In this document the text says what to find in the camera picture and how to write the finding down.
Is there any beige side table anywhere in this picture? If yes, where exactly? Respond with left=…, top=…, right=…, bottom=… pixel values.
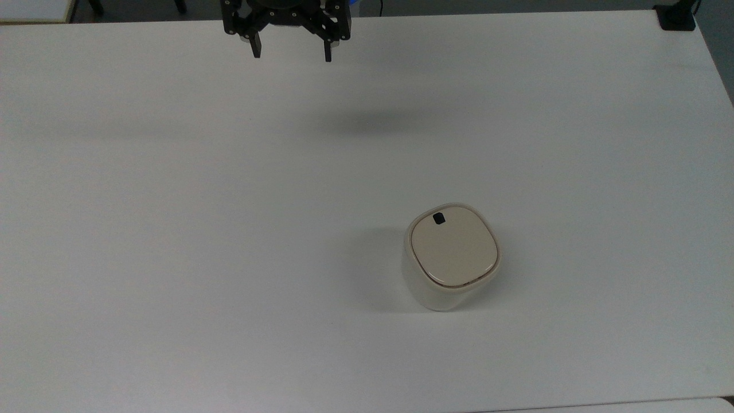
left=0, top=0, right=79, bottom=24

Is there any cream white trash bin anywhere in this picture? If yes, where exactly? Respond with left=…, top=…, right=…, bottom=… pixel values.
left=401, top=202, right=502, bottom=313

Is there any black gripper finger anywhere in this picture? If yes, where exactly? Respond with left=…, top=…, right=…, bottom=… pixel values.
left=221, top=0, right=264, bottom=59
left=300, top=0, right=352, bottom=63

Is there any beige trash bin lid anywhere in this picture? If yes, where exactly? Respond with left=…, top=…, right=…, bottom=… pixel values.
left=410, top=205, right=499, bottom=287

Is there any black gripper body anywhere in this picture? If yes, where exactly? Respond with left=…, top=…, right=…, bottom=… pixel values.
left=245, top=0, right=323, bottom=29

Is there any black table clamp mount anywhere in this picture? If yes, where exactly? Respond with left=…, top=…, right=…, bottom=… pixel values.
left=654, top=0, right=701, bottom=32

